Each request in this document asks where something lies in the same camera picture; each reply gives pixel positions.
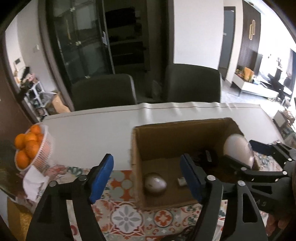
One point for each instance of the white tissue paper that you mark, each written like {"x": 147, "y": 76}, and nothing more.
{"x": 34, "y": 183}

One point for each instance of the dark chair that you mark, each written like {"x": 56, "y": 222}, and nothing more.
{"x": 192, "y": 83}
{"x": 104, "y": 91}

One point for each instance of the silver egg-shaped device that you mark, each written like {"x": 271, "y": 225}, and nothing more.
{"x": 154, "y": 183}

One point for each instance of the white basket of oranges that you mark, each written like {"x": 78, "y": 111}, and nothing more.
{"x": 34, "y": 148}

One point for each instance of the white TV console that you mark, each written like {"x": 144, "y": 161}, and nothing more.
{"x": 271, "y": 87}

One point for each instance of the patterned fabric pouch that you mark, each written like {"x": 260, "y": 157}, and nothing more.
{"x": 63, "y": 174}

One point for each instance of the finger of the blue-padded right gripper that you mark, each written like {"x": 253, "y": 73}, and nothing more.
{"x": 230, "y": 163}
{"x": 278, "y": 151}

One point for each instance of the white shelf with clutter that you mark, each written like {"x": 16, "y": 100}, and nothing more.
{"x": 33, "y": 93}

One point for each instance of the small white plug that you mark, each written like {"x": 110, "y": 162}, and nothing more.
{"x": 182, "y": 182}

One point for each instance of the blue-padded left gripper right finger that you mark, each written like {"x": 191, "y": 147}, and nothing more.
{"x": 241, "y": 222}

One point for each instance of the black glass cabinet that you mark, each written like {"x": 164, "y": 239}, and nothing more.
{"x": 85, "y": 39}

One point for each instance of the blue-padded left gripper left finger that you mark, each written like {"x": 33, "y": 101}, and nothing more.
{"x": 51, "y": 220}

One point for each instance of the right hand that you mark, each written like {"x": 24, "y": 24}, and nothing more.
{"x": 277, "y": 221}

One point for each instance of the yellow woven cushion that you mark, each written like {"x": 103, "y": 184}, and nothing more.
{"x": 19, "y": 218}

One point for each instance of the dark chair left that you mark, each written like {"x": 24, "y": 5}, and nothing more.
{"x": 104, "y": 91}

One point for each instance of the brown cardboard box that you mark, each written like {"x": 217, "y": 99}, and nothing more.
{"x": 171, "y": 161}

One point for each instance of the pink round deer gadget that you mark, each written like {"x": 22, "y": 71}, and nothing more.
{"x": 237, "y": 147}

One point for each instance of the dark chair right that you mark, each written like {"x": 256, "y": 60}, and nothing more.
{"x": 192, "y": 83}

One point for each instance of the patterned tile table mat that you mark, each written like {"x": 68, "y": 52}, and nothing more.
{"x": 120, "y": 219}

